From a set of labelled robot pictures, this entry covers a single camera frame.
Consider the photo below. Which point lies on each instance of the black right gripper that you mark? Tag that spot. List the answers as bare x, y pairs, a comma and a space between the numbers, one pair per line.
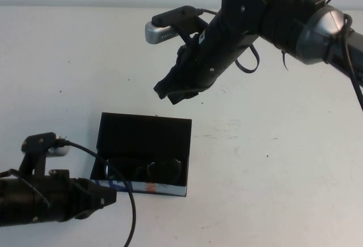
210, 59

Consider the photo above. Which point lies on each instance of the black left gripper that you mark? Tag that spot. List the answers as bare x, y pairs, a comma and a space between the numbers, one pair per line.
65, 196

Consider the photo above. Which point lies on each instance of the black glasses case box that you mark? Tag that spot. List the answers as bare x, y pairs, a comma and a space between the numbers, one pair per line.
141, 136

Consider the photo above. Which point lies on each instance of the dark brown framed sunglasses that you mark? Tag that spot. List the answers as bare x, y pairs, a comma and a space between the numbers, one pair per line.
163, 171

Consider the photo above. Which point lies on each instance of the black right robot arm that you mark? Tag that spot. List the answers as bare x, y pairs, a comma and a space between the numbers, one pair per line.
283, 22

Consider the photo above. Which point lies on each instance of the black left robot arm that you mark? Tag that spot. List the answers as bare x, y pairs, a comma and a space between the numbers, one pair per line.
17, 196

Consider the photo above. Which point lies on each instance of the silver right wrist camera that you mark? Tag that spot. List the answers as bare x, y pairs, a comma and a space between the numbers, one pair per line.
158, 32

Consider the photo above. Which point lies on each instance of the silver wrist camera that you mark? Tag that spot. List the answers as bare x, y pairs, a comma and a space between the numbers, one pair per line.
158, 32
37, 142

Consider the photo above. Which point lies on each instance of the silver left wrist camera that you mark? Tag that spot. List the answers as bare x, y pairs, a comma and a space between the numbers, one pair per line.
37, 142

